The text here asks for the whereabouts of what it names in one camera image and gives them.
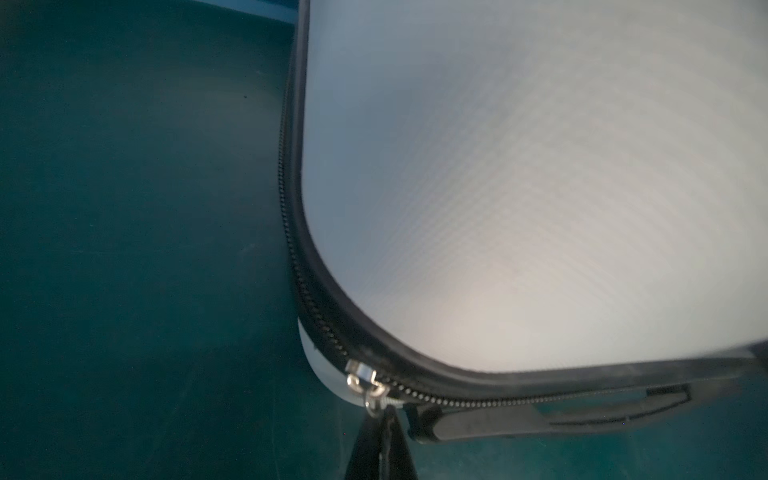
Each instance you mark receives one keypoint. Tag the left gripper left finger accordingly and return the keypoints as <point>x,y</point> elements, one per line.
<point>364,461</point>

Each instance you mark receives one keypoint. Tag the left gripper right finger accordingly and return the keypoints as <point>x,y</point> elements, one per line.
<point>397,460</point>

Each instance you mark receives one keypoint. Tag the black white suitcase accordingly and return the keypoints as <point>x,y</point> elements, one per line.
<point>528,217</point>

